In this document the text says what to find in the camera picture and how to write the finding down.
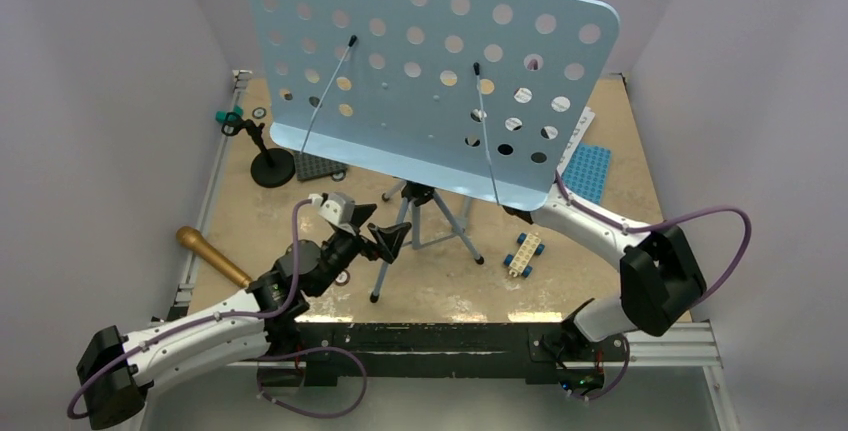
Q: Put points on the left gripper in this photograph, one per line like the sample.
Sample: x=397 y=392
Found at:
x=387 y=238

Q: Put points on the black microphone stand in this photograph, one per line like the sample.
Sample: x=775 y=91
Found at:
x=272 y=167

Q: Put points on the light blue music stand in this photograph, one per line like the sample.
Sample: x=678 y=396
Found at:
x=476 y=97

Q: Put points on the gold microphone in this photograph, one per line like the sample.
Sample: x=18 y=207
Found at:
x=193 y=240

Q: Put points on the sheet music page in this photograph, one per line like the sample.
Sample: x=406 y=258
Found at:
x=576 y=136

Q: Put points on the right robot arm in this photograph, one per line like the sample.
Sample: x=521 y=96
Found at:
x=660 y=278

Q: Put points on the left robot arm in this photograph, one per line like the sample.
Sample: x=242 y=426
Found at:
x=117 y=371

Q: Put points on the red white round sticker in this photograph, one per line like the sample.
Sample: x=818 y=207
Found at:
x=343 y=278

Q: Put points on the dark grey lego baseplate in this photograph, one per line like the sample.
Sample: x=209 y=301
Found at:
x=310 y=167

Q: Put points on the black base bar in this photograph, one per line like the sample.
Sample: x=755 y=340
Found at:
x=430 y=348

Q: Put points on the white lego car blue wheels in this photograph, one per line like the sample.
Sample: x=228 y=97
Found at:
x=518 y=264

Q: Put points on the teal plastic clip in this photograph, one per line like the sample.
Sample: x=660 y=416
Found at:
x=228 y=118

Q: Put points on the light blue lego baseplate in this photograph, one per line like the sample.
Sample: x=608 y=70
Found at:
x=587 y=171

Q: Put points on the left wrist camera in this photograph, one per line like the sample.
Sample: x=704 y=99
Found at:
x=335 y=208

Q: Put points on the left aluminium rail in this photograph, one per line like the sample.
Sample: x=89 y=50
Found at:
x=186 y=283

